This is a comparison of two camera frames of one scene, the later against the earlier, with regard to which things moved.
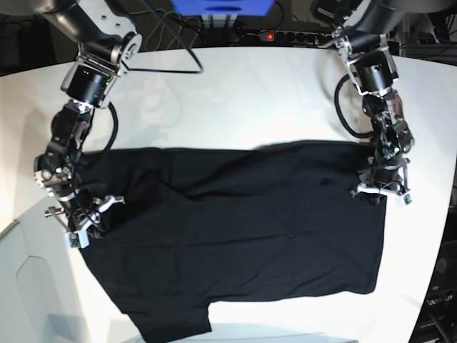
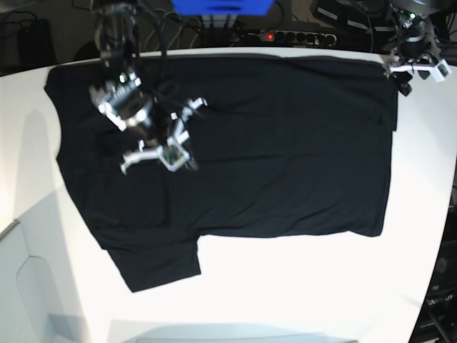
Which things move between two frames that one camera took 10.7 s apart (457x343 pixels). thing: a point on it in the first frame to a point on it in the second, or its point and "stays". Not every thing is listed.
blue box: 223,8 stays
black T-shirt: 193,226 to 288,146
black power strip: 310,38 stays
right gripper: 392,178 to 423,62
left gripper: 83,220 to 179,135
